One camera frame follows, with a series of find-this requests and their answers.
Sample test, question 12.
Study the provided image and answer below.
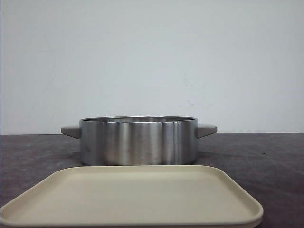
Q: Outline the stainless steel steamer pot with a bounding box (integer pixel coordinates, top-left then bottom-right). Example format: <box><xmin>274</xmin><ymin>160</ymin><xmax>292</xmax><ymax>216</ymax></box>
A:
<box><xmin>61</xmin><ymin>116</ymin><xmax>218</xmax><ymax>166</ymax></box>

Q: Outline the cream rectangular plastic tray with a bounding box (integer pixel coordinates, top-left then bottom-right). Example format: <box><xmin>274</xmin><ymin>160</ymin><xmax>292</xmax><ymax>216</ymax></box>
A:
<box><xmin>0</xmin><ymin>165</ymin><xmax>264</xmax><ymax>228</ymax></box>

